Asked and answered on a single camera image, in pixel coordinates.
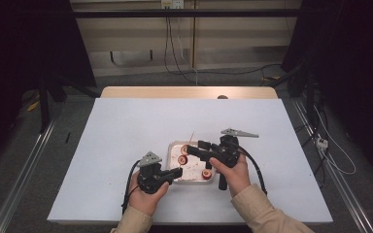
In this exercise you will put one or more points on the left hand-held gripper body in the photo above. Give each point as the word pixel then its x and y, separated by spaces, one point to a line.
pixel 150 178

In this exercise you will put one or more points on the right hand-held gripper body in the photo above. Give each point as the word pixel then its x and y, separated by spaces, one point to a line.
pixel 228 152

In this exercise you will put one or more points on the cored red hawthorn fruit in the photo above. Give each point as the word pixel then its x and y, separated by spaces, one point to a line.
pixel 184 149
pixel 207 174
pixel 182 159

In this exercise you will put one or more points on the white rectangular tray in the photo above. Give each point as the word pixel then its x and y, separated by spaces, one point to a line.
pixel 194 170

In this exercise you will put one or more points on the person's left hand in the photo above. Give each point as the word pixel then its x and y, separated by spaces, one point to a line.
pixel 145 202

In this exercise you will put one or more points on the person's right hand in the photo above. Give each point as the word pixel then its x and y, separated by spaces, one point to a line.
pixel 238 178

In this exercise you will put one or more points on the dark round table grommet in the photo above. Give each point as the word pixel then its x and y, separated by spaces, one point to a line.
pixel 222 97

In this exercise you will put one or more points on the light wooden table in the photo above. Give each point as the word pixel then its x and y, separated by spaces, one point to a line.
pixel 175 92

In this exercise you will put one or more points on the small black floor object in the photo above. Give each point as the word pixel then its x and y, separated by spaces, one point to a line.
pixel 67 138

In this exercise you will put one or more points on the white floor power strip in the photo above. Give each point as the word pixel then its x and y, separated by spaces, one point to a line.
pixel 322 143

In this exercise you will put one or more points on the black metal stand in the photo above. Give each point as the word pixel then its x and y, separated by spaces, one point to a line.
pixel 45 106

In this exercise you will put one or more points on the black metal crossbeam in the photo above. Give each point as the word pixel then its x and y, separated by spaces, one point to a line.
pixel 187 13

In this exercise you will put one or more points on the black curtain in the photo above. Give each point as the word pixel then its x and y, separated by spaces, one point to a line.
pixel 346 64
pixel 22 58

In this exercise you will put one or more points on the aluminium floor rail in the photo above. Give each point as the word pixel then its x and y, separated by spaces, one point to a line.
pixel 19 181
pixel 336 174

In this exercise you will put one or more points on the plain white wall socket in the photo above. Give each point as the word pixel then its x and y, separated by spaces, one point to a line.
pixel 178 3

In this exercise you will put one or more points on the white wall socket yellow label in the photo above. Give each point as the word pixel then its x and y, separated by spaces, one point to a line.
pixel 166 3

